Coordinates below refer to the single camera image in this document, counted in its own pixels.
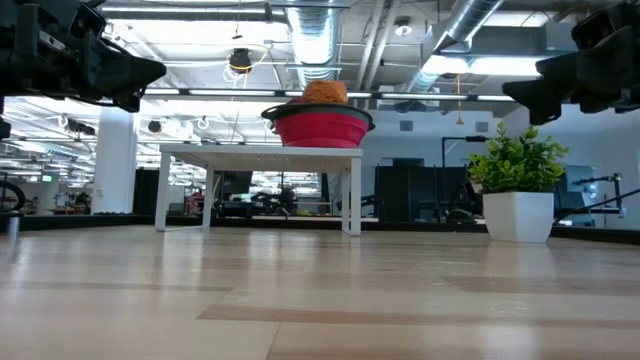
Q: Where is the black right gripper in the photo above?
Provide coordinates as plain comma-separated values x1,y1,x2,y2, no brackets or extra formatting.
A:
502,2,640,126

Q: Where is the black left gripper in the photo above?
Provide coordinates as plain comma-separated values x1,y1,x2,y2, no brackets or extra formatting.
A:
0,0,168,114

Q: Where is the large wrinkled orange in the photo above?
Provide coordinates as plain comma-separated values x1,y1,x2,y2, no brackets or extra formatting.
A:
301,79,350,106

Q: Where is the white round column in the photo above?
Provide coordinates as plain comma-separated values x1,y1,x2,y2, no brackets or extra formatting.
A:
91,107,138,215

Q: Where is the yellow hanging pendant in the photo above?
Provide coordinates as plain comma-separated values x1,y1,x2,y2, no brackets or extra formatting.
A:
454,73,465,126

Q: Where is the grey computer monitor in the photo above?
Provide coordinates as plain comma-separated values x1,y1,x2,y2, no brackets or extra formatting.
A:
552,164,600,211

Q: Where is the green plant in white pot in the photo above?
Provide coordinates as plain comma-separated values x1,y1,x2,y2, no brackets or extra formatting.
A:
467,122,571,244

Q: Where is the black pole stand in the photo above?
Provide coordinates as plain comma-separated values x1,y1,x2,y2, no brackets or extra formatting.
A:
439,133,489,169

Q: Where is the white metal shelf riser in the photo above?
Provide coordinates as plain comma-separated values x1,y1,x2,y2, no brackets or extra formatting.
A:
153,143,364,237

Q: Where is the black wheel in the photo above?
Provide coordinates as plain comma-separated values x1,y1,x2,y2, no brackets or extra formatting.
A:
0,179,27,214

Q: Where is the black cabinet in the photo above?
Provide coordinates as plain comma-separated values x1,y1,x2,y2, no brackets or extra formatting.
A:
374,164,471,222

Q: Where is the red collapsible bowl black rim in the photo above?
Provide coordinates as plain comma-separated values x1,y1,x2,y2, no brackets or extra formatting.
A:
260,101,377,149

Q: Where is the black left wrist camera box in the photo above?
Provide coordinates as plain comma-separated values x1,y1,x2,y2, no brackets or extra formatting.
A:
69,3,107,40

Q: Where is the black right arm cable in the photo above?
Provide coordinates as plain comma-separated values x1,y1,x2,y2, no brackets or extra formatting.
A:
552,187,640,225

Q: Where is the overhead camera with yellow cable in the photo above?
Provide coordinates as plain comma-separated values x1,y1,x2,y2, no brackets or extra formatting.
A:
227,47,254,72

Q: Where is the black table edge frame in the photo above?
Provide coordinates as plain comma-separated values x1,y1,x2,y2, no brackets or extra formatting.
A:
0,213,640,246

